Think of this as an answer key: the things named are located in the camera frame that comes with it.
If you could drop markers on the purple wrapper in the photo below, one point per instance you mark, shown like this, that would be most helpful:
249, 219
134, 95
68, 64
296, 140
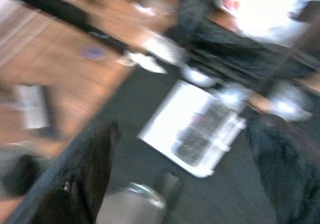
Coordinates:
93, 53

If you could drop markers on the white crumpled paper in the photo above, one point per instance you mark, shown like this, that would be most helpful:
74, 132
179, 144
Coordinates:
265, 12

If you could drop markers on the crumpled clear plastic wrap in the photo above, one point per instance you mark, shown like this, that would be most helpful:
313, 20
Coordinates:
165, 48

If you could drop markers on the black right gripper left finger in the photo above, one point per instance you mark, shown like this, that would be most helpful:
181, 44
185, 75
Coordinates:
85, 174

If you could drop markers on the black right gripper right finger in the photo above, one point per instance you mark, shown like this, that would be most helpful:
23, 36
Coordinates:
287, 174

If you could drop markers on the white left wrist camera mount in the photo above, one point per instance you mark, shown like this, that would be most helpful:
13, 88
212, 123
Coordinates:
30, 106

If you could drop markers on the black steel tube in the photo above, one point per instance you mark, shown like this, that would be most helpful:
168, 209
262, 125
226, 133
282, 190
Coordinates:
107, 40

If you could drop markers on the black floor mat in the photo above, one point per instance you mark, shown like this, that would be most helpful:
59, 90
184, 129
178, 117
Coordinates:
140, 184

